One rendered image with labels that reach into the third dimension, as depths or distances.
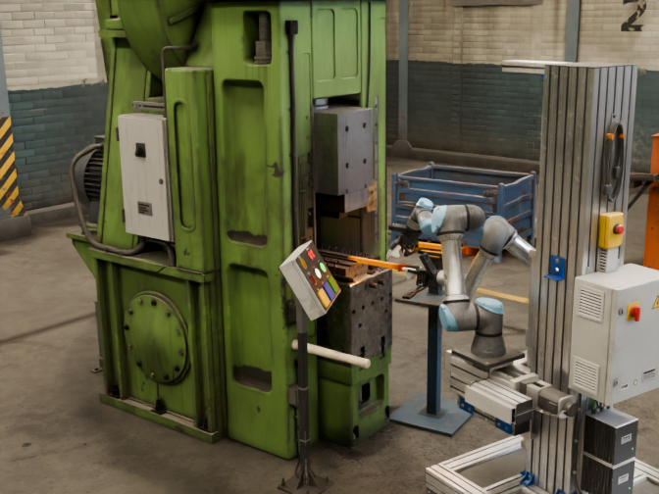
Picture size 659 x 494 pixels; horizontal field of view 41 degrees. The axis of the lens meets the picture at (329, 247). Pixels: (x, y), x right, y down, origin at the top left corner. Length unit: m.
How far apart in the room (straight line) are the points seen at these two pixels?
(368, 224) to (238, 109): 0.99
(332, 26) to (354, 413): 1.98
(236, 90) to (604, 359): 2.14
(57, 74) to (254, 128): 6.09
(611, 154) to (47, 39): 7.62
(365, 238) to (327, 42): 1.10
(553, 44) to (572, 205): 8.87
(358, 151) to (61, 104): 6.26
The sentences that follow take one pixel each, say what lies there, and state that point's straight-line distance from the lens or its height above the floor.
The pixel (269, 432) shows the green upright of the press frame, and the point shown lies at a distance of 4.75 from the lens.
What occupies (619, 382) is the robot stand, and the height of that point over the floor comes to 0.85.
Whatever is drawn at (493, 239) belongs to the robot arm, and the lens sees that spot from 4.08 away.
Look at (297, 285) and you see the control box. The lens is 3.91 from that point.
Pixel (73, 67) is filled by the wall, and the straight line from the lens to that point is 10.40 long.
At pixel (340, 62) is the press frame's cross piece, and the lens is 4.56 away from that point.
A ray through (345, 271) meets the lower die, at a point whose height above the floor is 0.97.
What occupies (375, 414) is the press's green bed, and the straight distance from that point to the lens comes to 4.92.
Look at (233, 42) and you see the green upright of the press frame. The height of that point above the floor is 2.10.
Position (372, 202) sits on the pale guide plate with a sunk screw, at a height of 1.24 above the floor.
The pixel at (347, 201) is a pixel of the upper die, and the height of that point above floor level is 1.32.
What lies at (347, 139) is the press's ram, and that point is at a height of 1.63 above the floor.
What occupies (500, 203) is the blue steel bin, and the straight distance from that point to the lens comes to 8.13.
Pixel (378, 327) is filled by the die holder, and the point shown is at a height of 0.62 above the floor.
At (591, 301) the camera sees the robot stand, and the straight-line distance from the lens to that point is 3.55.
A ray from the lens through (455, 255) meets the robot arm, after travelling 3.80.
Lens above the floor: 2.25
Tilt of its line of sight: 15 degrees down
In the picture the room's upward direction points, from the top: 1 degrees counter-clockwise
